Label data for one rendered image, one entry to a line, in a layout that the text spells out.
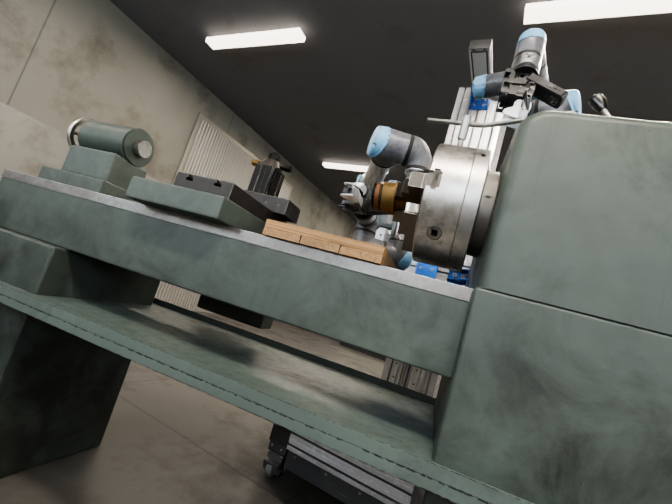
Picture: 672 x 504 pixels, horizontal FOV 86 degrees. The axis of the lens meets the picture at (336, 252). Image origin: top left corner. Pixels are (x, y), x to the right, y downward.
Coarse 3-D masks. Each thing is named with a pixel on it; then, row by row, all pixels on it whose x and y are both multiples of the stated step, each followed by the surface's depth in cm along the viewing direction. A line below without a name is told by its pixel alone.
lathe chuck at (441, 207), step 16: (448, 144) 89; (432, 160) 83; (448, 160) 82; (464, 160) 81; (448, 176) 80; (464, 176) 79; (432, 192) 80; (448, 192) 79; (464, 192) 78; (432, 208) 81; (448, 208) 79; (416, 224) 83; (432, 224) 81; (448, 224) 80; (416, 240) 85; (432, 240) 83; (448, 240) 82; (416, 256) 90; (432, 256) 87; (448, 256) 85
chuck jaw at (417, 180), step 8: (416, 176) 84; (424, 176) 84; (432, 176) 82; (440, 176) 81; (400, 184) 93; (408, 184) 84; (416, 184) 84; (424, 184) 83; (432, 184) 81; (400, 192) 92; (408, 192) 88; (416, 192) 86; (400, 200) 94; (408, 200) 93; (416, 200) 91
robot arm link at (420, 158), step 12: (420, 144) 127; (420, 156) 127; (408, 168) 129; (420, 168) 127; (408, 204) 126; (396, 228) 125; (396, 240) 124; (396, 252) 123; (408, 252) 123; (396, 264) 124; (408, 264) 123
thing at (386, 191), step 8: (376, 184) 98; (384, 184) 96; (392, 184) 96; (376, 192) 96; (384, 192) 95; (392, 192) 95; (376, 200) 96; (384, 200) 95; (392, 200) 94; (376, 208) 99; (384, 208) 97; (392, 208) 95; (400, 208) 97
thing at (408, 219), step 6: (396, 210) 98; (396, 216) 98; (402, 216) 97; (408, 216) 97; (414, 216) 96; (402, 222) 98; (408, 222) 97; (414, 222) 97; (402, 228) 98; (408, 228) 98; (414, 228) 97; (408, 234) 98; (408, 240) 98; (402, 246) 99; (408, 246) 99
